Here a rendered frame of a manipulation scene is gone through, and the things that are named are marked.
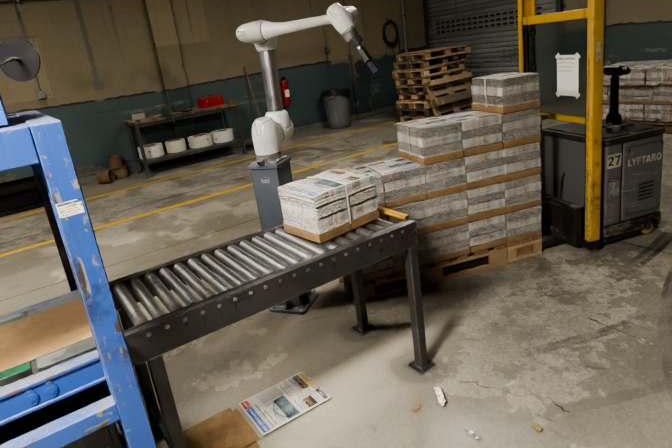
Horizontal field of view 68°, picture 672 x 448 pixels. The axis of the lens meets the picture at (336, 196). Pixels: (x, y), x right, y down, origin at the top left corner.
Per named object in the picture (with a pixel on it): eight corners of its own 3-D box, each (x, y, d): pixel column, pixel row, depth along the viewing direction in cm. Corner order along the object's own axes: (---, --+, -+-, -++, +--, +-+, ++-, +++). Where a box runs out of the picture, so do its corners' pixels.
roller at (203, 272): (197, 265, 234) (195, 255, 232) (238, 299, 196) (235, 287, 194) (187, 268, 231) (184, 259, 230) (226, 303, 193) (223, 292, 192)
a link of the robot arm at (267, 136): (250, 156, 308) (243, 121, 302) (263, 149, 324) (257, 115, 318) (274, 155, 303) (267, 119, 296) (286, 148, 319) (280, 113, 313)
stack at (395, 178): (338, 281, 365) (322, 171, 342) (478, 244, 393) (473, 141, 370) (355, 305, 329) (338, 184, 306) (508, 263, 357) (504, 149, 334)
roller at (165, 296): (155, 280, 224) (153, 269, 222) (189, 318, 186) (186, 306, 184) (144, 284, 221) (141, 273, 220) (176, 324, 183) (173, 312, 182)
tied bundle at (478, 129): (437, 148, 362) (434, 116, 356) (473, 141, 369) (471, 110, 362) (464, 157, 327) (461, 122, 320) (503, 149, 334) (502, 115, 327)
